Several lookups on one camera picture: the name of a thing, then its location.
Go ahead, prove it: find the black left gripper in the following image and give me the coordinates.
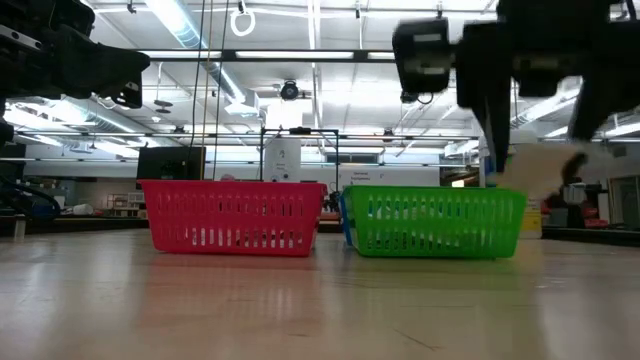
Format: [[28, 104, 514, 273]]
[[0, 0, 151, 110]]

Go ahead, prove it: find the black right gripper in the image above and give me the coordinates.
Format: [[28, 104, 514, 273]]
[[392, 0, 640, 184]]

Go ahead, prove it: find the green-striped bandage wrapper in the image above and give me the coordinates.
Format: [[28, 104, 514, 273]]
[[494, 143, 591, 200]]

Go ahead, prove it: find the black monitor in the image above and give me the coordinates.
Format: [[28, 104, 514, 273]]
[[135, 146, 207, 182]]

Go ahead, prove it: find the white-lidded wipes canister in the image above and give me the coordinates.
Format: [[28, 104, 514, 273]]
[[478, 128, 544, 240]]

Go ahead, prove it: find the green plastic basket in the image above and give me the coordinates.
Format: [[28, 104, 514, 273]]
[[342, 184, 528, 260]]

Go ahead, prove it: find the red plastic basket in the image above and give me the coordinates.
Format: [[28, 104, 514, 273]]
[[138, 179, 327, 258]]

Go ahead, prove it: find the blue plastic basket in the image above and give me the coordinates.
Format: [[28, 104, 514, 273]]
[[338, 192, 355, 247]]

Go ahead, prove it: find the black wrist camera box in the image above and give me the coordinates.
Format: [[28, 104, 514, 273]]
[[517, 52, 561, 99]]

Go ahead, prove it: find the silver ceiling duct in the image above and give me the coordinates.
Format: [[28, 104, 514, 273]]
[[144, 0, 246, 104]]

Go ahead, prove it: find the black hanging cable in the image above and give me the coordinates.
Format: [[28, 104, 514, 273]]
[[212, 0, 231, 181], [188, 0, 207, 149]]

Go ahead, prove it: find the black ceiling camera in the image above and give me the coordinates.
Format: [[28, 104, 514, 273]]
[[399, 91, 435, 106], [278, 79, 301, 102]]

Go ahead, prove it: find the black ceiling light rail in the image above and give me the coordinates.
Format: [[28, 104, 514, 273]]
[[142, 48, 401, 65]]

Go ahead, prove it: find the white hanging ring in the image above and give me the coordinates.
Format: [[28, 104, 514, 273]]
[[229, 7, 257, 38]]

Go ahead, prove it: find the black stand frame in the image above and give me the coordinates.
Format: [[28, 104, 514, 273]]
[[258, 127, 341, 184]]

